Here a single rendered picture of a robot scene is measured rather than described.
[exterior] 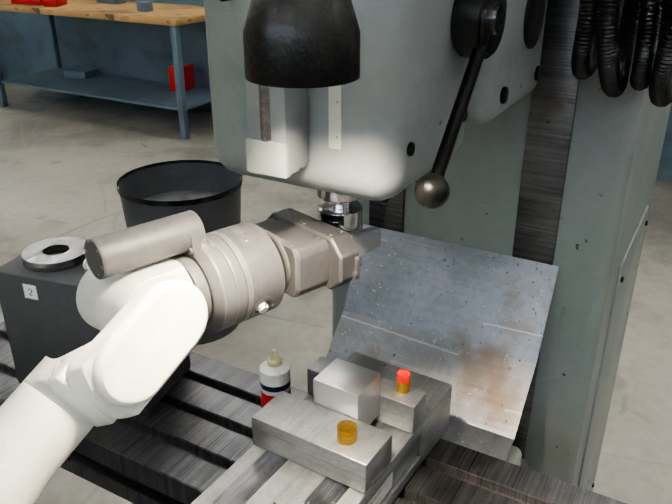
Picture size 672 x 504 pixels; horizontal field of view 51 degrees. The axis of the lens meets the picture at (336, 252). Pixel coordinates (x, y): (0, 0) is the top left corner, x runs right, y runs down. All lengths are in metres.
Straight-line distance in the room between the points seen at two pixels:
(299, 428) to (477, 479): 0.25
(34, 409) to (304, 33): 0.34
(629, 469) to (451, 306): 1.43
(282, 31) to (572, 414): 0.90
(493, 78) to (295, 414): 0.42
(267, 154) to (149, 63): 6.16
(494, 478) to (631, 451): 1.62
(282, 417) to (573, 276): 0.49
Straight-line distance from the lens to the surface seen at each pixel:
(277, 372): 0.94
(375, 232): 0.73
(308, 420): 0.82
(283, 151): 0.59
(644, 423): 2.66
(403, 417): 0.86
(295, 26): 0.42
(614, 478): 2.41
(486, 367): 1.09
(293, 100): 0.59
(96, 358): 0.56
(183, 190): 3.03
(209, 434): 0.98
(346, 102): 0.59
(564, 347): 1.14
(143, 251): 0.60
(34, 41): 7.82
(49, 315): 1.04
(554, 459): 1.27
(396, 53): 0.58
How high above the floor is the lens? 1.54
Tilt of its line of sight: 25 degrees down
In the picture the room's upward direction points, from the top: straight up
